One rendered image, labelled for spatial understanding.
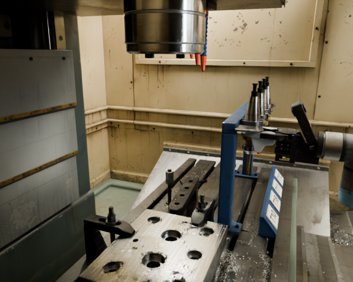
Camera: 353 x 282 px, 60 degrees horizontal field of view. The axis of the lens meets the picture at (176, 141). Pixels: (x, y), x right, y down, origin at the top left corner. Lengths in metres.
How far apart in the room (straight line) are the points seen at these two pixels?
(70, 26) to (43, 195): 0.56
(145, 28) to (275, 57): 1.09
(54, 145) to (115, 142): 0.98
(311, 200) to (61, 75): 1.17
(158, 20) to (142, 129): 1.33
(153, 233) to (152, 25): 0.47
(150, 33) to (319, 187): 1.23
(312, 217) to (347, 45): 0.78
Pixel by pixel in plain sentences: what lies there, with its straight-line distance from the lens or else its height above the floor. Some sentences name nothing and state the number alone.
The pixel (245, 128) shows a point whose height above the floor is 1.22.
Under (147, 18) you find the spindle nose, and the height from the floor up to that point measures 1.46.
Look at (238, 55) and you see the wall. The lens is 1.62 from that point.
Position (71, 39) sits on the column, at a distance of 1.15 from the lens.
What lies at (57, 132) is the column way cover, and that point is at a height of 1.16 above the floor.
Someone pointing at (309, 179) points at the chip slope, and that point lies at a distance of 1.64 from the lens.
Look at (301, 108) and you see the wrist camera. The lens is 0.86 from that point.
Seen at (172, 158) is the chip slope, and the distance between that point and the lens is 1.76.
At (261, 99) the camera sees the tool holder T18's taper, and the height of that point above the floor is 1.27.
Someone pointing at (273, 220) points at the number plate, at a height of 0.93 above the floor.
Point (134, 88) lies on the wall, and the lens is 1.84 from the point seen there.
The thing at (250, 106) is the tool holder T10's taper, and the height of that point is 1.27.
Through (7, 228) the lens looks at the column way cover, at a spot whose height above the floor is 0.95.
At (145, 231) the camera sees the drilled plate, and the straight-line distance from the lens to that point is 0.78.
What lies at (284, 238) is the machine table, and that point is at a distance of 0.97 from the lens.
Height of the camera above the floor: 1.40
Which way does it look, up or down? 16 degrees down
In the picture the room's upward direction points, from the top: straight up
